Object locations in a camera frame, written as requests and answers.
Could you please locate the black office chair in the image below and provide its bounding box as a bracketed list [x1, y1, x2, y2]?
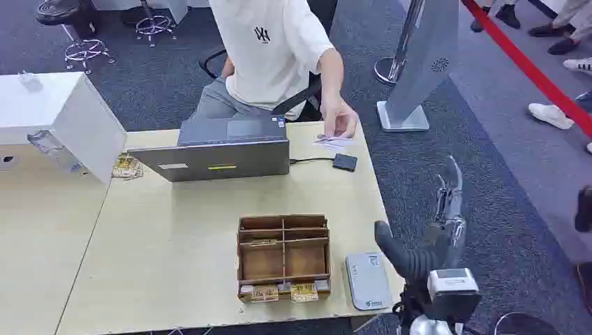
[198, 46, 325, 123]

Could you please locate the black square adapter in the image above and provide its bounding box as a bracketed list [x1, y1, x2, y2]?
[332, 153, 359, 173]

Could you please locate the small clear plastic bottle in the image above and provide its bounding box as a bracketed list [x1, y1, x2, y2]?
[17, 70, 44, 92]

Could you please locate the red barrier belt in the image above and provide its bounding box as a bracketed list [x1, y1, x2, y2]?
[461, 0, 592, 139]

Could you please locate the pale card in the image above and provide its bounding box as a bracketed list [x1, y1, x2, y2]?
[313, 134, 357, 152]

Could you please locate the grey kiosk stand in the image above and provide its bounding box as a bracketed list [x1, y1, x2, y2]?
[376, 0, 461, 133]

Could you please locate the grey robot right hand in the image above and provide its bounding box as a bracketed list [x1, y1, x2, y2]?
[373, 156, 468, 284]

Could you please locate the black stool seat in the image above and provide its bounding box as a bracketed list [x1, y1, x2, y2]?
[34, 0, 99, 39]

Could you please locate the person's left hand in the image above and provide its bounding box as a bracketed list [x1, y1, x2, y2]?
[320, 96, 360, 140]

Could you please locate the black cable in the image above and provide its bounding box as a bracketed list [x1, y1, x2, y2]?
[289, 157, 335, 166]

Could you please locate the round chrome base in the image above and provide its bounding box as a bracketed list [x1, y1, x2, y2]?
[493, 312, 561, 335]

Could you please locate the chrome stanchion post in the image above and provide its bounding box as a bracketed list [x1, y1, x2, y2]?
[373, 0, 427, 87]

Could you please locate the wooden card box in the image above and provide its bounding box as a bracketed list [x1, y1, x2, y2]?
[237, 214, 332, 304]

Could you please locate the chrome stool base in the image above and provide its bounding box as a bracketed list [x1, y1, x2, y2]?
[134, 0, 177, 48]
[64, 38, 115, 75]

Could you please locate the grey laptop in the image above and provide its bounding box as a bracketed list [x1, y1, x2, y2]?
[128, 114, 291, 184]

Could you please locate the white shoe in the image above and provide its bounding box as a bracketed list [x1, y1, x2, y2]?
[563, 57, 592, 76]
[528, 102, 575, 131]

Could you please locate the yellow printed card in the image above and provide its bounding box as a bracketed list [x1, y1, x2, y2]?
[290, 283, 320, 304]
[251, 285, 280, 304]

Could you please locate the white box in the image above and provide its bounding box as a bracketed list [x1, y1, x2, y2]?
[0, 70, 128, 185]

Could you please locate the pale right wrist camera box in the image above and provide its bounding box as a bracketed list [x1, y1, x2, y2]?
[426, 267, 482, 321]

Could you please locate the person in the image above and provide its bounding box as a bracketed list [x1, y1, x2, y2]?
[188, 0, 360, 140]

